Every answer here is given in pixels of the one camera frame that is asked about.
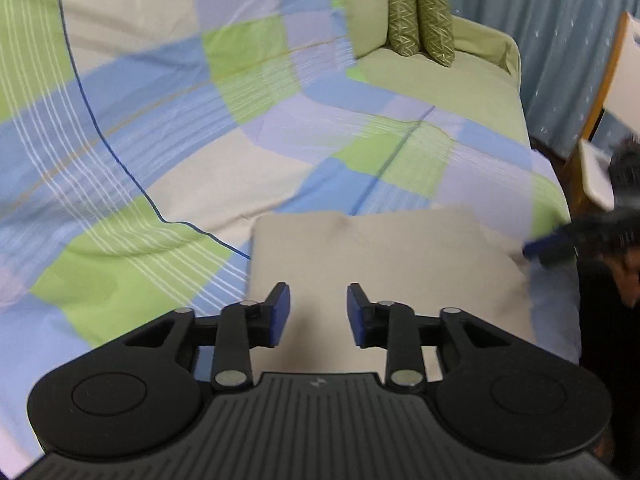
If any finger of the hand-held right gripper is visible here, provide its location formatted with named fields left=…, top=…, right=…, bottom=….
left=522, top=227, right=582, bottom=265

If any person's right forearm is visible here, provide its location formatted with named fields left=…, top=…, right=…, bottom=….
left=616, top=259, right=640, bottom=309

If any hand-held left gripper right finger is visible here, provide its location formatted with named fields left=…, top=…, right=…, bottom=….
left=347, top=282, right=511, bottom=392

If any blue curtain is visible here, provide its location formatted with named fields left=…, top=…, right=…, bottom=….
left=435, top=0, right=640, bottom=161

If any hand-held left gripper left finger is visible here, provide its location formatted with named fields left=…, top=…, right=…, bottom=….
left=122, top=282, right=292, bottom=392

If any green covered sofa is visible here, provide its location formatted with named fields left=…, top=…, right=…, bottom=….
left=327, top=0, right=532, bottom=148

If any green patterned pillow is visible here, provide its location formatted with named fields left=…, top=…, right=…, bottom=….
left=416, top=0, right=456, bottom=68
left=387, top=0, right=421, bottom=57

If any beige garment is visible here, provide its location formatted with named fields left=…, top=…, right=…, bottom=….
left=248, top=207, right=534, bottom=377

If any blue green checked sheet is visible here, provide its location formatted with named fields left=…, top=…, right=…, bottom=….
left=0, top=0, right=583, bottom=466

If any white wooden chair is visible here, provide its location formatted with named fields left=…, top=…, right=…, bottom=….
left=570, top=10, right=640, bottom=212

